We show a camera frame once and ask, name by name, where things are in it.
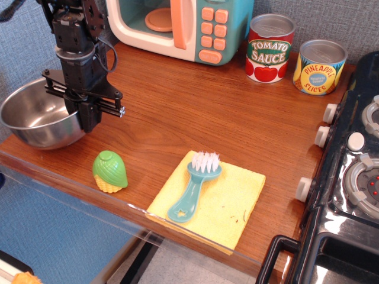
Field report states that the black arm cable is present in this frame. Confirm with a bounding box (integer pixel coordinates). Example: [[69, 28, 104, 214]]
[[96, 35, 118, 73]]

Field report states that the orange fuzzy object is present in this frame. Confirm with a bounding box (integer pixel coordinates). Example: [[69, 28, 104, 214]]
[[11, 272, 42, 284]]

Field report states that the stainless steel pot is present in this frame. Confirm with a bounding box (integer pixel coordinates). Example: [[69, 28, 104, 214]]
[[1, 78, 85, 150]]

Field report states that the black toy stove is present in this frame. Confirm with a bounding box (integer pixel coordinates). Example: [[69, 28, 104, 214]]
[[256, 51, 378, 283]]

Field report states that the yellow cloth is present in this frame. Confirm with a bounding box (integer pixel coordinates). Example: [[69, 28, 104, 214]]
[[146, 150, 266, 256]]

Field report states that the teal toy microwave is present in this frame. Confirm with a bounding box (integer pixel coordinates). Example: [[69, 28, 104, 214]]
[[106, 0, 254, 66]]

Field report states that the pineapple slices can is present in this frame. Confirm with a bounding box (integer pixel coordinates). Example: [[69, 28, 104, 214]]
[[293, 39, 348, 96]]

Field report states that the clear acrylic table guard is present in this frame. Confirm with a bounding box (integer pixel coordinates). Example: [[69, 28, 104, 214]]
[[1, 151, 261, 277]]

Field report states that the toy corn with green husk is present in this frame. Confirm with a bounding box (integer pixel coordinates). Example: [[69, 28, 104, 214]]
[[92, 150, 129, 193]]

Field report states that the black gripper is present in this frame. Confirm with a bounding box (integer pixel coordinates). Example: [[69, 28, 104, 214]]
[[42, 41, 125, 133]]

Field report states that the teal toy brush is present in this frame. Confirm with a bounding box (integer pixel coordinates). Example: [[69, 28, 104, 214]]
[[167, 151, 222, 223]]

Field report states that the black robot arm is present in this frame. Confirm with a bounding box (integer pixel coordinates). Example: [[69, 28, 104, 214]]
[[39, 1, 125, 133]]

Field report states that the tomato sauce can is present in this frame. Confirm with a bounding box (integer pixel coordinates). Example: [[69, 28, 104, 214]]
[[245, 14, 296, 83]]

